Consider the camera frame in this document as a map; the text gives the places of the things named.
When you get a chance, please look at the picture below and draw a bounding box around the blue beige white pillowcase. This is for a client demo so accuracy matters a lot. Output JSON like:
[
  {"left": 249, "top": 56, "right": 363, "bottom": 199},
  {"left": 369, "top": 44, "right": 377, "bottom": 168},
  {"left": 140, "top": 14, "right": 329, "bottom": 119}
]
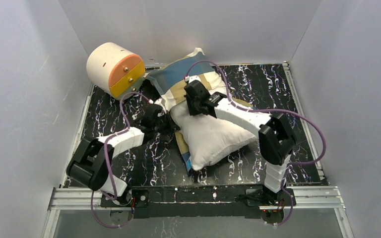
[{"left": 144, "top": 47, "right": 254, "bottom": 177}]

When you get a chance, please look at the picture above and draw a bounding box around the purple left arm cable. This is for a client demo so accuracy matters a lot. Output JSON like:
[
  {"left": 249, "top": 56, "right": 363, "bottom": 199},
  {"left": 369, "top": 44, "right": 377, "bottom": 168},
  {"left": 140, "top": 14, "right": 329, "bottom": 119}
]
[{"left": 90, "top": 91, "right": 152, "bottom": 230}]

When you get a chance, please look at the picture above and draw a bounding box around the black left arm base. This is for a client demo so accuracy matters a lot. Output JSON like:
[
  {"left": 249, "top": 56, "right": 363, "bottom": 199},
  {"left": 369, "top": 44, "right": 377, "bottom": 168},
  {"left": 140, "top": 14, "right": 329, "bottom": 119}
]
[{"left": 100, "top": 186, "right": 150, "bottom": 225}]

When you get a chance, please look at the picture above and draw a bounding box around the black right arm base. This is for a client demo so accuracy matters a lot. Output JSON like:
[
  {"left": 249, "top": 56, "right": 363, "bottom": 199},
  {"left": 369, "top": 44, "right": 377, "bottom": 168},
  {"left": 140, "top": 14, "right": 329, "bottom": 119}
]
[{"left": 235, "top": 185, "right": 297, "bottom": 226}]

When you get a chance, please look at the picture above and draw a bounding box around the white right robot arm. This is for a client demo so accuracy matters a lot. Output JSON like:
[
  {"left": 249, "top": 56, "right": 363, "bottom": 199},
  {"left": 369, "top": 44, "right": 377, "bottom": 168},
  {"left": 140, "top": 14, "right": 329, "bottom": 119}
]
[{"left": 184, "top": 76, "right": 297, "bottom": 194}]

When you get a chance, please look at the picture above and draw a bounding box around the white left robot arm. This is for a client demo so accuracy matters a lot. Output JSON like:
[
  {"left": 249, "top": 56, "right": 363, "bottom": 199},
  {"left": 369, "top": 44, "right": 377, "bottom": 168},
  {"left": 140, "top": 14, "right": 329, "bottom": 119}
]
[{"left": 66, "top": 103, "right": 172, "bottom": 200}]

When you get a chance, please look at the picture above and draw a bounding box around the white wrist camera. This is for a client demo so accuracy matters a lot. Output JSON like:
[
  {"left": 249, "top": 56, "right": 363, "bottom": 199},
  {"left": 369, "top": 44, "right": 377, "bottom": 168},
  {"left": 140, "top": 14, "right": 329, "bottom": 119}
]
[
  {"left": 146, "top": 99, "right": 167, "bottom": 118},
  {"left": 184, "top": 75, "right": 201, "bottom": 84}
]

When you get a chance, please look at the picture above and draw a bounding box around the white pillow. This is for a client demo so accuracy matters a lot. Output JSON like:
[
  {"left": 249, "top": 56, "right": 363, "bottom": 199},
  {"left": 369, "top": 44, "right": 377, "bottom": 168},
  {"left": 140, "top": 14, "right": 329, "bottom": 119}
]
[{"left": 170, "top": 101, "right": 257, "bottom": 172}]

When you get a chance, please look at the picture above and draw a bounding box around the round cream drawer cabinet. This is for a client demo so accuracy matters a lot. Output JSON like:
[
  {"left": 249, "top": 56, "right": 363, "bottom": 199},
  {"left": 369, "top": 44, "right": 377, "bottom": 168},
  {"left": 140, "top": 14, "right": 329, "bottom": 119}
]
[{"left": 86, "top": 42, "right": 146, "bottom": 100}]

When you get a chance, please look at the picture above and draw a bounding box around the aluminium table frame rail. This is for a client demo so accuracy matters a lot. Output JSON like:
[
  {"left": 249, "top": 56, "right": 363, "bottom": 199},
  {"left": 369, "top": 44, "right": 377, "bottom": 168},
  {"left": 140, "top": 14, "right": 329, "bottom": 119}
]
[{"left": 41, "top": 60, "right": 356, "bottom": 238}]

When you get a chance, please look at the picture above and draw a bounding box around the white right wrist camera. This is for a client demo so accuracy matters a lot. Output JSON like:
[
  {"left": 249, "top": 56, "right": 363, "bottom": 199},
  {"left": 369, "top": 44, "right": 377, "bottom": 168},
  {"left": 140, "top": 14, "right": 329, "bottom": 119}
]
[{"left": 184, "top": 75, "right": 201, "bottom": 84}]

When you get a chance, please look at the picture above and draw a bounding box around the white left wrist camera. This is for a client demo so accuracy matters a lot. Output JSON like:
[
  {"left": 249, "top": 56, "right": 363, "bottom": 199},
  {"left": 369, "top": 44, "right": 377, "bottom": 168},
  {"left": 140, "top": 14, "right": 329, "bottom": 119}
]
[{"left": 146, "top": 99, "right": 167, "bottom": 118}]

